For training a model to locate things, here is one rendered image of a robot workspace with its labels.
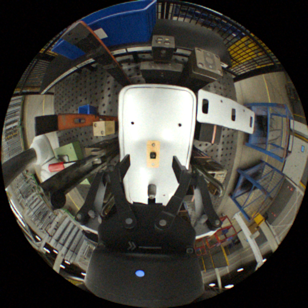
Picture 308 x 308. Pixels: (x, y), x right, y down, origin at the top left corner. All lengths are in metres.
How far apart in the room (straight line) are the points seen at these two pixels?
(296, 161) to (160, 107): 7.84
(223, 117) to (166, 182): 0.29
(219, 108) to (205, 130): 0.09
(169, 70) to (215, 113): 0.18
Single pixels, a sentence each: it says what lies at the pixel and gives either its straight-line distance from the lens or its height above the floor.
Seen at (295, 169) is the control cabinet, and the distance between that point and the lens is 7.95.
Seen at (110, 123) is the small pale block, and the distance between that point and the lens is 0.24.
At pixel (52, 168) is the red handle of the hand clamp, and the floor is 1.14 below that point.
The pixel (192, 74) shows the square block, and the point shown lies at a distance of 0.29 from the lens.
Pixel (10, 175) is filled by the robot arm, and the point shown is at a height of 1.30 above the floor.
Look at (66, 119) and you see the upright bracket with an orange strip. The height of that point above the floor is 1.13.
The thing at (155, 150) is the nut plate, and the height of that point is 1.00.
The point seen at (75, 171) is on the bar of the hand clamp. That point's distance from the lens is 0.21.
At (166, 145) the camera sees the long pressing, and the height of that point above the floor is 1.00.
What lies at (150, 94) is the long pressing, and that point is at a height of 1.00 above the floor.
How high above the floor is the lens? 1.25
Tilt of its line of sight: 71 degrees down
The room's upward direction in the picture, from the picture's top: 179 degrees counter-clockwise
